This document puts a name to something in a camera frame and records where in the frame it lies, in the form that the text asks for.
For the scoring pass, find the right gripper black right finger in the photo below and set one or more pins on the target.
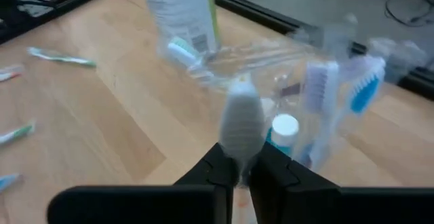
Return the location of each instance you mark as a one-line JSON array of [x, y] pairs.
[[322, 205]]

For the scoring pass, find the green toothbrush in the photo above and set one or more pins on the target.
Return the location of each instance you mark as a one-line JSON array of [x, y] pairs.
[[181, 52], [61, 57], [18, 132]]

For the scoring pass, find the white wipes canister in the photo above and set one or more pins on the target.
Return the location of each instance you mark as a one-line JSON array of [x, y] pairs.
[[179, 10]]

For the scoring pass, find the teal mouthwash bottle white cap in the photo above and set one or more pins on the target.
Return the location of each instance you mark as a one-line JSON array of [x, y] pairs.
[[285, 127]]

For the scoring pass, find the clear acrylic organizer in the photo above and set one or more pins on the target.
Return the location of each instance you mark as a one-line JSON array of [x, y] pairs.
[[257, 57]]

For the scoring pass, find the blue toothbrush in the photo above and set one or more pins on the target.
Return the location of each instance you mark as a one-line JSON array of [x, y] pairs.
[[8, 180], [365, 93]]

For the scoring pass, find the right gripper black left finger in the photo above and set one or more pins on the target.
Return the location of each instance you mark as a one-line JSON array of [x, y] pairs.
[[152, 205]]

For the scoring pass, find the purple toothbrush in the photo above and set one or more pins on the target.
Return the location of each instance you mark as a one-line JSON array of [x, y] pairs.
[[317, 88]]

